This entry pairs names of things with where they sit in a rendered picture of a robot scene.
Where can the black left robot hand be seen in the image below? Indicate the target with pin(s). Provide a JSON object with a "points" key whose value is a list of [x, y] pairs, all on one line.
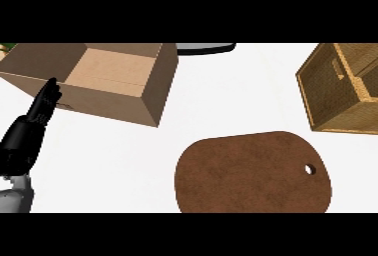
{"points": [[24, 140]]}

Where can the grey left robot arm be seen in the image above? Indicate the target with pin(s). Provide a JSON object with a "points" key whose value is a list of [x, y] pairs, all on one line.
{"points": [[14, 196]]}

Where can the brown wooden cutting board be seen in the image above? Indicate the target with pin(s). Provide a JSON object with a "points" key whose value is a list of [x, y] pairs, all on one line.
{"points": [[252, 175]]}

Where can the tan wicker basket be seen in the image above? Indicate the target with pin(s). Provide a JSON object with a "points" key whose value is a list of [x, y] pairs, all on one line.
{"points": [[340, 90]]}

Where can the open brown cardboard box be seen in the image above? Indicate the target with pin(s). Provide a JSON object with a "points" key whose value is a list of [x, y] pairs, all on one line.
{"points": [[119, 80]]}

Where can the green leafy object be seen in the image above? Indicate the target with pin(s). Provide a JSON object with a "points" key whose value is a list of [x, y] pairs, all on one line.
{"points": [[5, 49]]}

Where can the grey plate with black rim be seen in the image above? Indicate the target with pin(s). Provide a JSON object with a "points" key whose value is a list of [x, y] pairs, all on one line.
{"points": [[205, 48]]}

